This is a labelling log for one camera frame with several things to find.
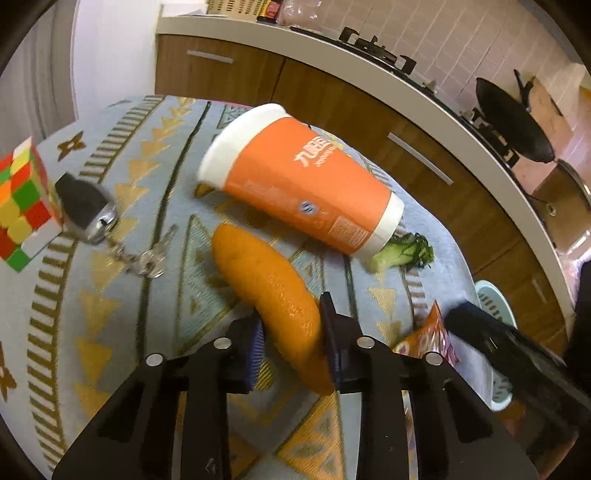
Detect beige chopstick basket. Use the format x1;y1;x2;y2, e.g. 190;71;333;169
206;0;266;20

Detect black car key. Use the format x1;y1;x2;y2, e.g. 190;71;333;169
54;173;120;244

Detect wooden cutting board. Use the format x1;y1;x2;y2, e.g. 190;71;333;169
522;76;564;118

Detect wooden cabinet door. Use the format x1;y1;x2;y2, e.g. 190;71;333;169
468;235;570;344
272;60;476;278
154;34;284;108

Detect orange snack wrapper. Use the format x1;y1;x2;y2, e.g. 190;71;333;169
392;300;460;367

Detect silver keys on ring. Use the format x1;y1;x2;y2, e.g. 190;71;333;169
108;224;178;279

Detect light blue plastic basket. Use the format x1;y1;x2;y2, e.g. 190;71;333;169
475;280;514;411

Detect green vegetable stalk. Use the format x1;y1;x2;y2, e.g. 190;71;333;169
365;232;435;271

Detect patterned light blue tablecloth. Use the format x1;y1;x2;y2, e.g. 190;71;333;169
0;95;490;480

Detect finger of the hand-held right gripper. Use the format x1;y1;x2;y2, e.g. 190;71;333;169
444;302;568;370

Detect black glass gas stove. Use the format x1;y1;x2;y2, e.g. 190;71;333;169
291;25;522;171

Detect clear plastic bag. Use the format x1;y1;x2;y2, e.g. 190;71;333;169
277;0;324;27

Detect orange paper cup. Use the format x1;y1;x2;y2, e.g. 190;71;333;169
197;103;406;256

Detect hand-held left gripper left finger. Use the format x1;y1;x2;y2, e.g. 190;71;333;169
52;318;267;480

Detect black wok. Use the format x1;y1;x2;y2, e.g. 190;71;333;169
475;78;555;163

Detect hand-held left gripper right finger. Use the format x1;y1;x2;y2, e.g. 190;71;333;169
318;292;540;480

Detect orange bread loaf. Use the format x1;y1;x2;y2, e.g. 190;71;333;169
211;223;335;396

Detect colourful puzzle cube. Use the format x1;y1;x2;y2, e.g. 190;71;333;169
0;137;64;273

